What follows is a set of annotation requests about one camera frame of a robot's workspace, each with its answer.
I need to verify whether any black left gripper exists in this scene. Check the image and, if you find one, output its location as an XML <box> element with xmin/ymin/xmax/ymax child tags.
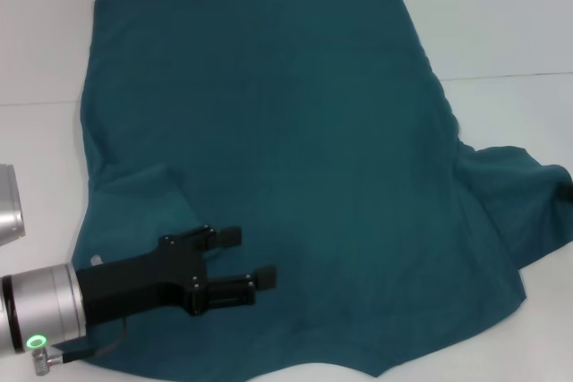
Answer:
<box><xmin>74</xmin><ymin>224</ymin><xmax>278</xmax><ymax>327</ymax></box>

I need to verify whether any teal blue shirt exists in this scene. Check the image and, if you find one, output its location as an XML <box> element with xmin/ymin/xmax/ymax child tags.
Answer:
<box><xmin>71</xmin><ymin>0</ymin><xmax>573</xmax><ymax>378</ymax></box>

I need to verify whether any left arm cable with plugs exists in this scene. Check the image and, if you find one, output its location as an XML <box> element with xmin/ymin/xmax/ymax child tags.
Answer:
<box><xmin>29</xmin><ymin>255</ymin><xmax>129</xmax><ymax>377</ymax></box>

